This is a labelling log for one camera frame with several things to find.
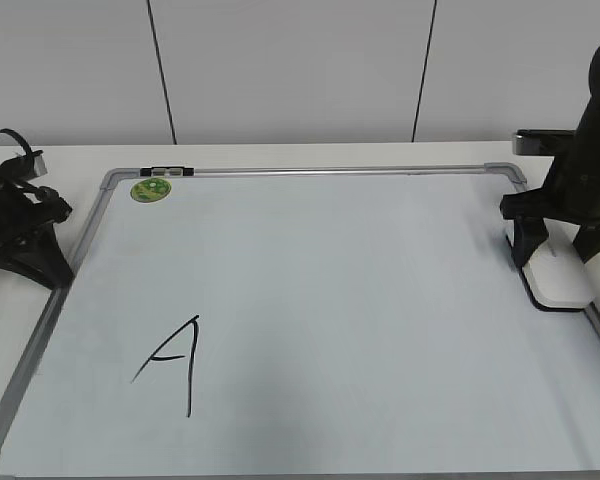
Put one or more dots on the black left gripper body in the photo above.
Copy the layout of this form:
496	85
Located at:
25	207

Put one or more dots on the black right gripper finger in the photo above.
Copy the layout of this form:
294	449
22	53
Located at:
587	242
529	235

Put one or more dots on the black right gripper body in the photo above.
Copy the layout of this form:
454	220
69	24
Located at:
570	191

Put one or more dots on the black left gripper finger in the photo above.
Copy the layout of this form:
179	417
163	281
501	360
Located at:
37	256

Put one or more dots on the white board eraser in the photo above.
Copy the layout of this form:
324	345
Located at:
554	278

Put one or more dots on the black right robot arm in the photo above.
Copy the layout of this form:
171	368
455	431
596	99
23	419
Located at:
588	129

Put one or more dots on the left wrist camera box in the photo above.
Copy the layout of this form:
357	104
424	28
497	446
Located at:
26	167

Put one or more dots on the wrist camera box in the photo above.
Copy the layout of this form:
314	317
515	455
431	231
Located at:
541	142
26	167

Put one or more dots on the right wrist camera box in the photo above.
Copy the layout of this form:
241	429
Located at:
541	142

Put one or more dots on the black and silver frame clip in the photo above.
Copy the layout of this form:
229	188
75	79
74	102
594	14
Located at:
170	171

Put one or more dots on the white board with grey frame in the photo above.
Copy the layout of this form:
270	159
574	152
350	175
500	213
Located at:
340	323

